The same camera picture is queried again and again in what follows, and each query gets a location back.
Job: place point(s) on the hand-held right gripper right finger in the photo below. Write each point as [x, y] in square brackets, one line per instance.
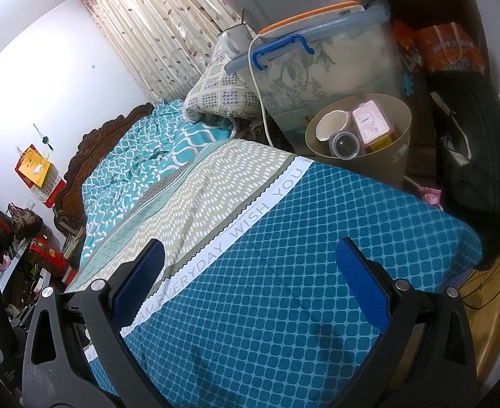
[362, 280]

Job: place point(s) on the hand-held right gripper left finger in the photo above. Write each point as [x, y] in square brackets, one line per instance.
[141, 280]

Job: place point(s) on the beige trash bin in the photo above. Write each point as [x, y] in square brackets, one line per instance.
[385, 165]

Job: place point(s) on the brown snack packet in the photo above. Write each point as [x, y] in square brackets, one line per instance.
[371, 123]

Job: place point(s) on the pink paper cup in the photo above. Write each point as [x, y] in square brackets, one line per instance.
[332, 125]

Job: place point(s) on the metal storage shelf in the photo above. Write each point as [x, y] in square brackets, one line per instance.
[16, 272]

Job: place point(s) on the red gift box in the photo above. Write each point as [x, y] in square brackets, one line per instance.
[50, 259]

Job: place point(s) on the teal beige patterned bedspread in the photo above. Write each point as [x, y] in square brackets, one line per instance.
[296, 242]

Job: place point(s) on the brown patterned handbag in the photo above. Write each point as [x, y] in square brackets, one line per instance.
[26, 221]

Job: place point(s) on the teal white patterned quilt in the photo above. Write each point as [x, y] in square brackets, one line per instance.
[148, 153]

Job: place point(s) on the carved wooden headboard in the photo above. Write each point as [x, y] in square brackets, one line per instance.
[97, 144]

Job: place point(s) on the black bag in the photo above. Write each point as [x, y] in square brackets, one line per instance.
[470, 157]

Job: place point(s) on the hanging key pendant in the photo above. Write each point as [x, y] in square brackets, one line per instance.
[43, 138]

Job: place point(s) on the folded checked blanket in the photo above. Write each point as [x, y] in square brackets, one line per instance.
[220, 93]

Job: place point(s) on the orange red plastic bag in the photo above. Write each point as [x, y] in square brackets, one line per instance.
[445, 46]

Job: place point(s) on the beige leaf print curtain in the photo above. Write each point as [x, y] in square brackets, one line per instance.
[160, 29]

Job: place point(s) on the orange rimmed white lid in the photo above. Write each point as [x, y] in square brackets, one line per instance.
[313, 12]

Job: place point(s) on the red yellow wall calendar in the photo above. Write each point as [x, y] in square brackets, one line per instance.
[37, 174]

